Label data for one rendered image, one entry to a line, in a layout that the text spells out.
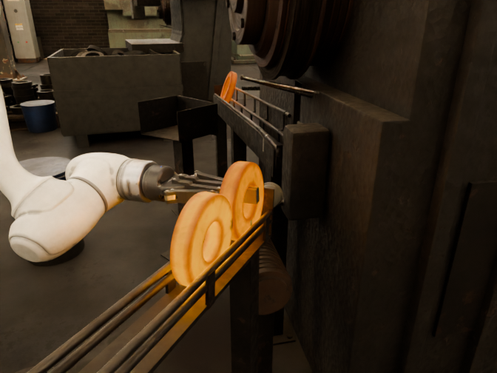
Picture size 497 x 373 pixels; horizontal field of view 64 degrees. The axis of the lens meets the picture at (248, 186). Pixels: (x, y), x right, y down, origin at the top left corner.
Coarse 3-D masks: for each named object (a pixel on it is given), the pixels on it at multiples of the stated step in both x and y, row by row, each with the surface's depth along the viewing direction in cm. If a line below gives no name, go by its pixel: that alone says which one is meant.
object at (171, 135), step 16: (176, 96) 176; (144, 112) 167; (160, 112) 173; (176, 112) 179; (192, 112) 152; (208, 112) 158; (144, 128) 169; (160, 128) 175; (176, 128) 174; (192, 128) 155; (208, 128) 161; (176, 144) 165; (192, 144) 167; (176, 160) 169; (192, 160) 170
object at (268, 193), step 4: (264, 188) 83; (268, 188) 83; (264, 192) 84; (268, 192) 83; (272, 192) 83; (264, 196) 84; (268, 196) 83; (272, 196) 83; (264, 200) 84; (268, 200) 84; (272, 200) 83; (264, 204) 84; (268, 204) 84; (272, 204) 84; (264, 208) 85; (268, 208) 84; (272, 208) 84; (264, 212) 85; (272, 212) 84; (260, 216) 85; (272, 216) 84; (272, 220) 85
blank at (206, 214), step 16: (208, 192) 63; (192, 208) 59; (208, 208) 60; (224, 208) 65; (176, 224) 58; (192, 224) 57; (208, 224) 61; (224, 224) 67; (176, 240) 57; (192, 240) 57; (208, 240) 67; (224, 240) 68; (176, 256) 57; (192, 256) 58; (208, 256) 65; (176, 272) 59; (192, 272) 58
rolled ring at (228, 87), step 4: (232, 72) 213; (228, 76) 218; (232, 76) 210; (236, 76) 211; (228, 80) 220; (232, 80) 209; (236, 80) 210; (224, 84) 222; (228, 84) 222; (232, 84) 209; (224, 88) 223; (228, 88) 209; (232, 88) 209; (224, 92) 223; (228, 92) 209; (232, 92) 210; (220, 96) 224; (224, 96) 213; (228, 96) 211; (228, 100) 212
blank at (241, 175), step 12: (240, 168) 72; (252, 168) 76; (228, 180) 71; (240, 180) 71; (252, 180) 76; (228, 192) 70; (240, 192) 72; (240, 204) 72; (252, 204) 80; (240, 216) 73; (252, 216) 78; (240, 228) 73
